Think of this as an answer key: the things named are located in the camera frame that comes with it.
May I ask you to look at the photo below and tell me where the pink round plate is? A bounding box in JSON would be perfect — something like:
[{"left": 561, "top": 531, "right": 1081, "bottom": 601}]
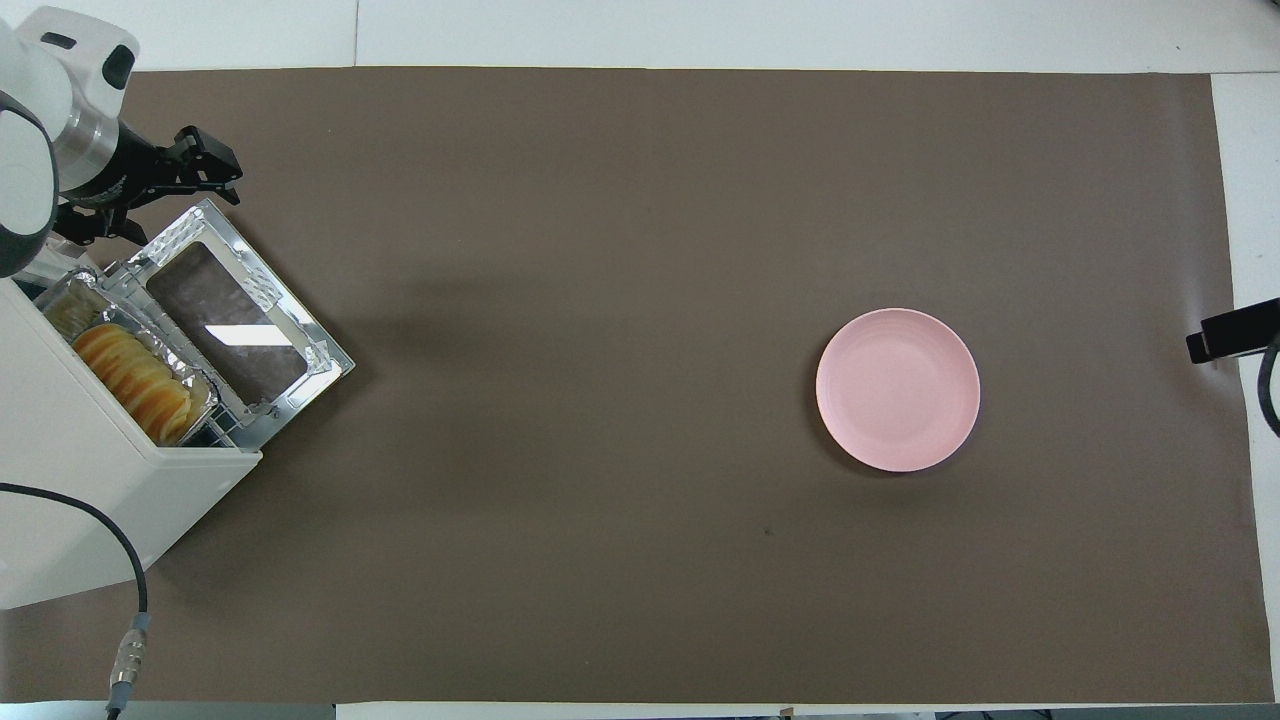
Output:
[{"left": 815, "top": 308, "right": 981, "bottom": 473}]

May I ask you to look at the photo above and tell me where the sliced yellow bread loaf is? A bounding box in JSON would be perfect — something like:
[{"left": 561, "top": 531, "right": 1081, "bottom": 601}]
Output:
[{"left": 72, "top": 322, "right": 193, "bottom": 446}]

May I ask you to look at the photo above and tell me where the glass oven door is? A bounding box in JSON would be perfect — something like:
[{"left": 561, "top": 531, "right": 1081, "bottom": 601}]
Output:
[{"left": 128, "top": 198, "right": 356, "bottom": 448}]

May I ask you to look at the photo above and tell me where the white toaster oven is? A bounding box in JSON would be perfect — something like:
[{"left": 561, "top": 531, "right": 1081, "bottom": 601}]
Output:
[{"left": 0, "top": 255, "right": 263, "bottom": 611}]

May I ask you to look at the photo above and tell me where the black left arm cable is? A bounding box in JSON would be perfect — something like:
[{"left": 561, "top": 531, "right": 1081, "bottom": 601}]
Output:
[{"left": 0, "top": 483, "right": 151, "bottom": 720}]

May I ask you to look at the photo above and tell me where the aluminium foil tray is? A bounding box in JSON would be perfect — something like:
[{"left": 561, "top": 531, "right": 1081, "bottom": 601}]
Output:
[{"left": 35, "top": 270, "right": 221, "bottom": 448}]

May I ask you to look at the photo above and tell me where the brown paper table mat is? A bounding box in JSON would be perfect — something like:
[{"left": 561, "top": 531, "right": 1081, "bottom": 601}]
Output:
[{"left": 0, "top": 67, "right": 1277, "bottom": 705}]

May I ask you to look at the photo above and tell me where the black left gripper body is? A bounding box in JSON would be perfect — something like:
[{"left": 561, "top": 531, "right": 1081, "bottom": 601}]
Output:
[{"left": 75, "top": 120, "right": 201, "bottom": 206}]

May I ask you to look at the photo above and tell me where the oven wire rack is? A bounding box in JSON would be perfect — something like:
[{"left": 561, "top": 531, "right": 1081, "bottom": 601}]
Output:
[{"left": 190, "top": 385, "right": 251, "bottom": 453}]

